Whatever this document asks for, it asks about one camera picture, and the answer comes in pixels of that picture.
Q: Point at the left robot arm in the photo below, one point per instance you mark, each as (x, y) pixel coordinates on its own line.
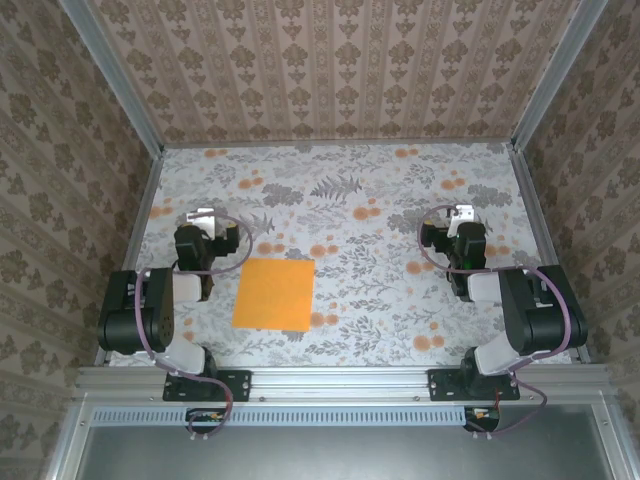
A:
(155, 310)

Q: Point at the floral table cover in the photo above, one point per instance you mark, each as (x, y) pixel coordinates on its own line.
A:
(350, 175)

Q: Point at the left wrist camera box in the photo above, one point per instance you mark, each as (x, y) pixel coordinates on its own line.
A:
(200, 217)

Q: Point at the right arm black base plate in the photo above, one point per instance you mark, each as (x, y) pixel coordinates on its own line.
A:
(442, 385)

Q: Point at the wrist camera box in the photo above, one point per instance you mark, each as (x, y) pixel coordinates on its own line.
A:
(200, 217)
(462, 212)

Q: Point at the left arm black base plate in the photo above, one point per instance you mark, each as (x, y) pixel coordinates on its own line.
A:
(235, 385)

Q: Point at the long aluminium mounting rail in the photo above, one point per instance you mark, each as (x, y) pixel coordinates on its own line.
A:
(340, 382)

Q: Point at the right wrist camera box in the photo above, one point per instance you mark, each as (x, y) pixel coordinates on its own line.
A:
(462, 212)

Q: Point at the orange square paper sheet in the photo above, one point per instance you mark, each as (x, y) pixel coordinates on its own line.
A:
(275, 295)

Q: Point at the aluminium corner post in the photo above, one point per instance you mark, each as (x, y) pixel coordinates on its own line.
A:
(115, 80)
(555, 80)

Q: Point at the aluminium side rail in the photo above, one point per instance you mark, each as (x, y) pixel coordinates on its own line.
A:
(537, 215)
(131, 250)

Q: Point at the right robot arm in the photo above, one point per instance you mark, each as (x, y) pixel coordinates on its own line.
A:
(530, 310)

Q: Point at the grey metal panel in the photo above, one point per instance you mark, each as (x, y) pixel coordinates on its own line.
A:
(350, 455)

